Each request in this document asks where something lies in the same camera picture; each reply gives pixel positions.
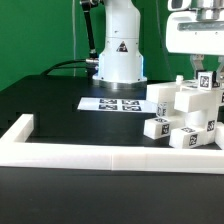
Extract white flat tagged plank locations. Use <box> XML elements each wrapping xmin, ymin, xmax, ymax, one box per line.
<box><xmin>77</xmin><ymin>97</ymin><xmax>157</xmax><ymax>113</ymax></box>

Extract white tagged cube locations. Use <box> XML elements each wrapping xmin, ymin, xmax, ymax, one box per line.
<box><xmin>156</xmin><ymin>103</ymin><xmax>167</xmax><ymax>116</ymax></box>
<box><xmin>198</xmin><ymin>71</ymin><xmax>213</xmax><ymax>90</ymax></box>

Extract white chair back part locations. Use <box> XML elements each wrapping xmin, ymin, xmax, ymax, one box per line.
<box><xmin>146</xmin><ymin>80</ymin><xmax>224</xmax><ymax>113</ymax></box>

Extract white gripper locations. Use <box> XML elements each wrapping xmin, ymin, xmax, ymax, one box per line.
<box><xmin>166</xmin><ymin>0</ymin><xmax>224</xmax><ymax>87</ymax></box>

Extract black cable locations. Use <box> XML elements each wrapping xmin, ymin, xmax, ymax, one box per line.
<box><xmin>40</xmin><ymin>59</ymin><xmax>98</xmax><ymax>76</ymax></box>

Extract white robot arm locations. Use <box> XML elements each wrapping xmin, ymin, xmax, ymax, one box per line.
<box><xmin>93</xmin><ymin>0</ymin><xmax>224</xmax><ymax>89</ymax></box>

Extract white tagged block front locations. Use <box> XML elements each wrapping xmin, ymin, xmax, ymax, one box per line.
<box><xmin>143</xmin><ymin>118</ymin><xmax>170</xmax><ymax>139</ymax></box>

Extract white U-shaped border frame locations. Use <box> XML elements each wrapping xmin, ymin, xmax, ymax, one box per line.
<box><xmin>0</xmin><ymin>114</ymin><xmax>224</xmax><ymax>174</ymax></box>

